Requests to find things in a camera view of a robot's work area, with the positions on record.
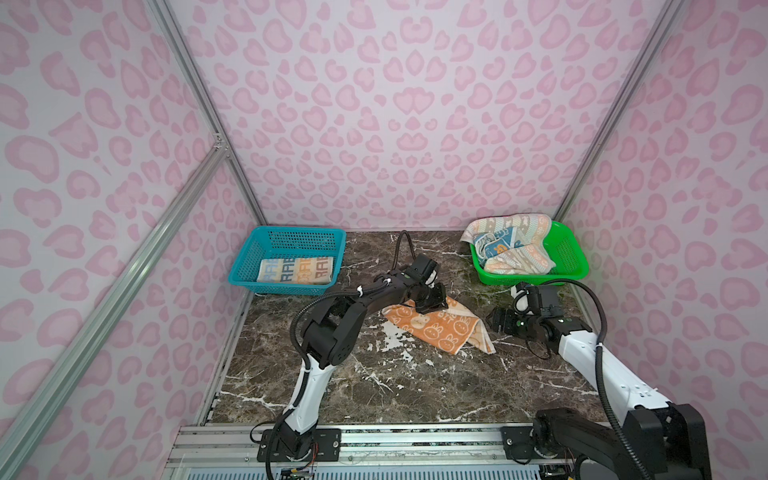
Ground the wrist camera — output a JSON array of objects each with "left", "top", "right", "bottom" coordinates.
[
  {"left": 512, "top": 282, "right": 565, "bottom": 318},
  {"left": 406, "top": 254, "right": 439, "bottom": 286}
]

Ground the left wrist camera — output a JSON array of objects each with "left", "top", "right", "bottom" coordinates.
[{"left": 406, "top": 254, "right": 439, "bottom": 286}]

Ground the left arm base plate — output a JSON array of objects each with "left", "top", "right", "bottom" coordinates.
[{"left": 257, "top": 427, "right": 342, "bottom": 462}]

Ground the left rear aluminium post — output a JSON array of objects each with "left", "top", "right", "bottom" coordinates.
[{"left": 147, "top": 0, "right": 269, "bottom": 225}]

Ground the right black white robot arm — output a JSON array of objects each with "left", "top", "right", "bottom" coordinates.
[{"left": 488, "top": 307, "right": 713, "bottom": 479}]

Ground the aluminium post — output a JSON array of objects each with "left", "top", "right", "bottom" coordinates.
[
  {"left": 147, "top": 0, "right": 269, "bottom": 225},
  {"left": 554, "top": 0, "right": 689, "bottom": 223}
]

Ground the teal plastic basket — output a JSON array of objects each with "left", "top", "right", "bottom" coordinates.
[{"left": 228, "top": 226, "right": 346, "bottom": 296}]

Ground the left diagonal aluminium strut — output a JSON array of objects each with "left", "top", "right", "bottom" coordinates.
[{"left": 1, "top": 146, "right": 231, "bottom": 479}]

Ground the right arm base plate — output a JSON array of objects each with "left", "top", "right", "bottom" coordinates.
[{"left": 500, "top": 425, "right": 540, "bottom": 465}]

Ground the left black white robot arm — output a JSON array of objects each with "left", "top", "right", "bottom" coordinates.
[{"left": 271, "top": 257, "right": 447, "bottom": 456}]

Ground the pale pink patterned towel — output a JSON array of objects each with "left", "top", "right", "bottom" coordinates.
[{"left": 461, "top": 214, "right": 556, "bottom": 275}]

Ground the cream rabbit lettered towel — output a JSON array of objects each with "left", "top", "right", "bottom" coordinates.
[{"left": 257, "top": 257, "right": 334, "bottom": 285}]

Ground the green plastic basket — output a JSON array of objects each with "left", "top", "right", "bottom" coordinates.
[{"left": 470, "top": 221, "right": 590, "bottom": 285}]

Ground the right rear aluminium post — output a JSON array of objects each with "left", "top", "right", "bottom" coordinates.
[{"left": 554, "top": 0, "right": 689, "bottom": 223}]

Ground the blue patterned towel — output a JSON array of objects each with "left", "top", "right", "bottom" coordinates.
[{"left": 473, "top": 227, "right": 525, "bottom": 261}]

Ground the orange bear pattern towel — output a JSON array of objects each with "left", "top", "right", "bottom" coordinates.
[{"left": 381, "top": 297, "right": 496, "bottom": 355}]

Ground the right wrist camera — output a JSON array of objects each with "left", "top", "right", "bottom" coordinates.
[{"left": 512, "top": 282, "right": 565, "bottom": 318}]

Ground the aluminium front rail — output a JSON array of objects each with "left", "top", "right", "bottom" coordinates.
[{"left": 160, "top": 419, "right": 685, "bottom": 480}]

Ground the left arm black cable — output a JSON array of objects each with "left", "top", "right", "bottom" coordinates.
[{"left": 245, "top": 230, "right": 418, "bottom": 480}]

